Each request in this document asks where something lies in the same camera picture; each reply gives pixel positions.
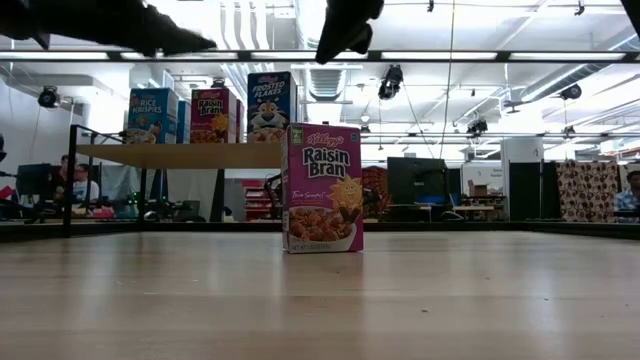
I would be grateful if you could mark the person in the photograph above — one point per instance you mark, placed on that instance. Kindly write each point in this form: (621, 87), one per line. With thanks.
(84, 184)
(62, 172)
(631, 192)

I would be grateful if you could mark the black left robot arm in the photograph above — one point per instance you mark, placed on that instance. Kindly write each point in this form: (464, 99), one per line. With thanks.
(20, 20)

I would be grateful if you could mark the orange patterned cloth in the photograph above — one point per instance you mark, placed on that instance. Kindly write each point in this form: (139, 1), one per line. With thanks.
(375, 190)

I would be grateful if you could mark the wooden shelf with black frame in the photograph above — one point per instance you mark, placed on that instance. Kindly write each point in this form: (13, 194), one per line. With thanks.
(175, 156)

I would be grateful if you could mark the Frosted Flakes cereal box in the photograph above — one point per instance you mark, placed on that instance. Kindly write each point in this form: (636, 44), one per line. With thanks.
(270, 105)

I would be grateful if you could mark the black monitor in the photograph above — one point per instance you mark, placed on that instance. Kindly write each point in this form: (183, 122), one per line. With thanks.
(416, 182)
(35, 182)

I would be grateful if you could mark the brown cardboard box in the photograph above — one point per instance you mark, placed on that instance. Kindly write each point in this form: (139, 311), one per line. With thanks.
(479, 189)

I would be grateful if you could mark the red storage shelving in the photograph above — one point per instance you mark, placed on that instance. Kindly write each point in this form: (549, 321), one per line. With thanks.
(260, 200)

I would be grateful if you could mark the white and black cabinet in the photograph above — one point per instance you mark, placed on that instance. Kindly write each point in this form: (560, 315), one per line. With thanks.
(522, 150)

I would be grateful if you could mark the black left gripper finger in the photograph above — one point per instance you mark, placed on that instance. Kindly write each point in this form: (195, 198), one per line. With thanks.
(170, 40)

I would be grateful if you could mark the black aluminium table frame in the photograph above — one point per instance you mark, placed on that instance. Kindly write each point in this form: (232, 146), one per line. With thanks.
(590, 231)

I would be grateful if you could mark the black hanging camera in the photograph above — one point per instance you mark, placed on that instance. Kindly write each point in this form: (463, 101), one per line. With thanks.
(48, 97)
(390, 82)
(218, 82)
(571, 91)
(477, 126)

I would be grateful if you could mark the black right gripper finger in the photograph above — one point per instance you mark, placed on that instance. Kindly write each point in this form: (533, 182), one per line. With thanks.
(345, 22)
(365, 42)

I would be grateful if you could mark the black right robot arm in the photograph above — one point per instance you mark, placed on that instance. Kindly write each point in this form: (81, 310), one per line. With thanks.
(634, 10)

